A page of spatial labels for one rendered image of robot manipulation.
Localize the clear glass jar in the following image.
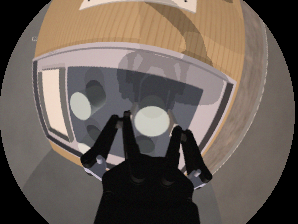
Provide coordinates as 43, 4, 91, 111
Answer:
70, 86, 106, 120
137, 140, 155, 157
78, 129, 101, 154
135, 95, 170, 137

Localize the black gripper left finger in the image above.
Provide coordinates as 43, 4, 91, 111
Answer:
80, 102, 147, 183

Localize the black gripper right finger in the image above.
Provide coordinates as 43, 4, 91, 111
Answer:
161, 110, 212, 190

